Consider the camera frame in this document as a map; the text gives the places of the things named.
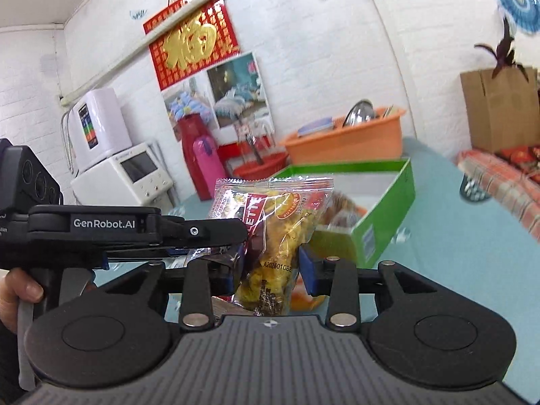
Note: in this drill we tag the white wall pipe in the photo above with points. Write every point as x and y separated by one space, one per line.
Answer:
126 55

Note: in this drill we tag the red wall calendar gold character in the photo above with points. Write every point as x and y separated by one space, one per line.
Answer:
192 42

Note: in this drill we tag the dark foil snack packet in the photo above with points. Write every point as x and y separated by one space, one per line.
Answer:
217 268

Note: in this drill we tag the purple leaf plant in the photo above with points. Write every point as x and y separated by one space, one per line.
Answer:
504 50

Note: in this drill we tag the bedding photo wall poster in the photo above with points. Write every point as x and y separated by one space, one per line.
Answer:
240 88

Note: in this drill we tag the teal printed tablecloth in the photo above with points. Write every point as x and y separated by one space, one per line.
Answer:
443 240

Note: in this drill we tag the white water purifier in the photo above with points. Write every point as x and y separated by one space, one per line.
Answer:
99 126

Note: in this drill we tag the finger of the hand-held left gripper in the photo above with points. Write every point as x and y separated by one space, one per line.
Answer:
177 254
211 231

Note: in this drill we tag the pink thermos bottle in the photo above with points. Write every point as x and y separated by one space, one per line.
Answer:
206 164

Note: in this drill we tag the checked cloth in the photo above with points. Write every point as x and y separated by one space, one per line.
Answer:
506 185

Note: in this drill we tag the red plastic basin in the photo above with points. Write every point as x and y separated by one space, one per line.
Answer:
261 166

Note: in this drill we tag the metal pot lid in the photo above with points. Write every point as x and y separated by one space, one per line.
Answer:
358 113

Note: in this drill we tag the glass pitcher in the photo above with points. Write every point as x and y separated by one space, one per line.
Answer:
257 143

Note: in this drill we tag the brown cardboard box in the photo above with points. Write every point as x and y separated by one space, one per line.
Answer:
502 109

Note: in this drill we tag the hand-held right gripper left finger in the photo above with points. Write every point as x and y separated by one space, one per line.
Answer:
229 280

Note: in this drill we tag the clear packet of yellow snack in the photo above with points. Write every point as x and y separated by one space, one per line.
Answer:
282 236

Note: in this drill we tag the person's left hand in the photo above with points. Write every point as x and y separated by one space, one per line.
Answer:
14 291

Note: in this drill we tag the white countertop appliance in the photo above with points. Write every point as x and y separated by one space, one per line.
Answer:
126 177

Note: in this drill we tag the red gift packets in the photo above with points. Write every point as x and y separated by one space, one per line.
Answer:
521 158

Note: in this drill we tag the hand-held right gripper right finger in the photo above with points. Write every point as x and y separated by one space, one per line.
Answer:
309 272

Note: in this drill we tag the orange snack packet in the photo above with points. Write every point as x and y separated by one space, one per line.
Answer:
310 301

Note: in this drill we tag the red thermos bottle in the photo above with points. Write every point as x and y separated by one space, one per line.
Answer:
192 156

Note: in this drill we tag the green cardboard box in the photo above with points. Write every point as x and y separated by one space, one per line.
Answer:
379 202

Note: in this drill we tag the orange plastic basin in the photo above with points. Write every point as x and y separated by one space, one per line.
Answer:
350 139

